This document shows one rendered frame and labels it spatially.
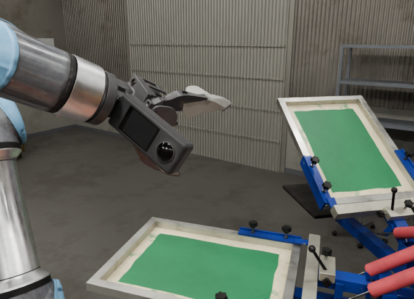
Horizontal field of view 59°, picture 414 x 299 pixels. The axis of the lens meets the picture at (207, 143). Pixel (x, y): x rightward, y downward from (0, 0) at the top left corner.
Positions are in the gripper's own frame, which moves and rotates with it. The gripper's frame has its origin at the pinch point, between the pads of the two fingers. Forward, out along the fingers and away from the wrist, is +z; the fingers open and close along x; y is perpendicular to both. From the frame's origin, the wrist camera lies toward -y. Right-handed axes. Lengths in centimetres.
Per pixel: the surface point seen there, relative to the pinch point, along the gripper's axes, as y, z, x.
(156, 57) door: 505, 298, 95
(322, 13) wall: 297, 337, -96
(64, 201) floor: 297, 166, 262
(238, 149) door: 315, 392, 125
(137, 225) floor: 203, 199, 202
